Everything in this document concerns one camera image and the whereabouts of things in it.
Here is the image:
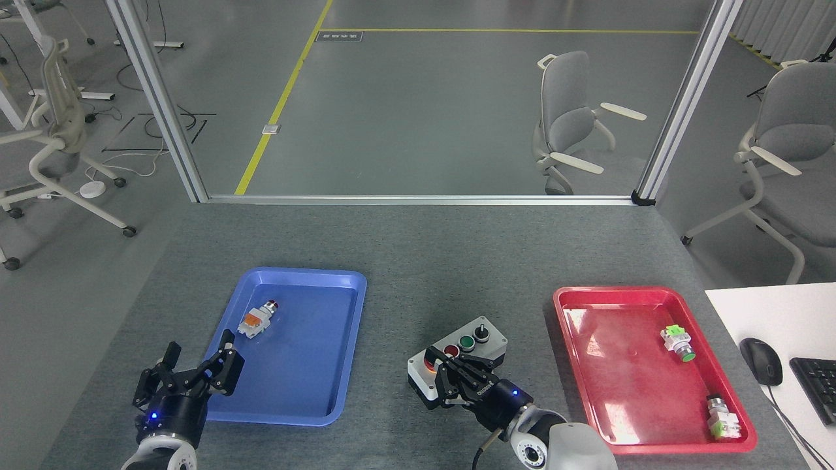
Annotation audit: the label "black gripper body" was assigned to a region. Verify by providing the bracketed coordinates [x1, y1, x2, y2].
[467, 379, 533, 431]
[135, 372, 208, 448]

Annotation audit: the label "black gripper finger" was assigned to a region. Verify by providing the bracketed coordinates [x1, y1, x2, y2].
[431, 369, 481, 411]
[133, 341, 182, 405]
[196, 330, 246, 397]
[426, 348, 500, 390]

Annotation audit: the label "grey four-button control box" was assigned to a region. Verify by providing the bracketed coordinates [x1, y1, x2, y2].
[408, 316, 508, 402]

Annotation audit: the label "red push button orange block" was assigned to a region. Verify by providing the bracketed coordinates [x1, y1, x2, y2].
[236, 300, 280, 339]

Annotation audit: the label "blue plastic tray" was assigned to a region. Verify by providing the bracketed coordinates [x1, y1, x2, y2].
[185, 266, 368, 428]

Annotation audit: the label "red plastic tray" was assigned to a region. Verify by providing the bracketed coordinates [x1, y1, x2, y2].
[553, 285, 758, 455]

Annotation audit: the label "black computer mouse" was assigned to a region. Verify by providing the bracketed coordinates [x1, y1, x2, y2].
[739, 337, 784, 386]

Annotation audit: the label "white mesh office chair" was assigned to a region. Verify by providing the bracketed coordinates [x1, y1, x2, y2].
[0, 36, 138, 272]

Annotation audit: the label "grey office chair white armrests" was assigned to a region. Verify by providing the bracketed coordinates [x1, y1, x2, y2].
[532, 51, 648, 195]
[681, 60, 836, 285]

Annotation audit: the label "black keyboard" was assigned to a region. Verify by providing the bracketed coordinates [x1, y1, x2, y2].
[790, 356, 836, 426]

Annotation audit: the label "white ribbed partition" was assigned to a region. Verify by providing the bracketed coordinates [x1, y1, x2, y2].
[728, 0, 836, 64]

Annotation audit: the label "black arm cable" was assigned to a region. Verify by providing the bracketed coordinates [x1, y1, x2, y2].
[474, 428, 507, 470]

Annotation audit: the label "silver aluminium rail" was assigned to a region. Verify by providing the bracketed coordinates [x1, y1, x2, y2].
[208, 194, 637, 206]

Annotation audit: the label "green push button switch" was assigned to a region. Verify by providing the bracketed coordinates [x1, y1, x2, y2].
[660, 324, 697, 363]

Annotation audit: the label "silver button switch green block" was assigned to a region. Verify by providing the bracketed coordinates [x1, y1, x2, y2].
[705, 394, 743, 439]

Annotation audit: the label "black floor cable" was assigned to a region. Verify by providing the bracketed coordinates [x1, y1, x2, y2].
[116, 0, 199, 139]

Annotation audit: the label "silver aluminium post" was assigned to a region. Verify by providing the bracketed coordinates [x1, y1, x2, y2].
[635, 0, 744, 202]
[106, 0, 210, 203]

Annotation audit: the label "black mouse cable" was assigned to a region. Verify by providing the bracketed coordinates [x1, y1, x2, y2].
[767, 384, 831, 470]

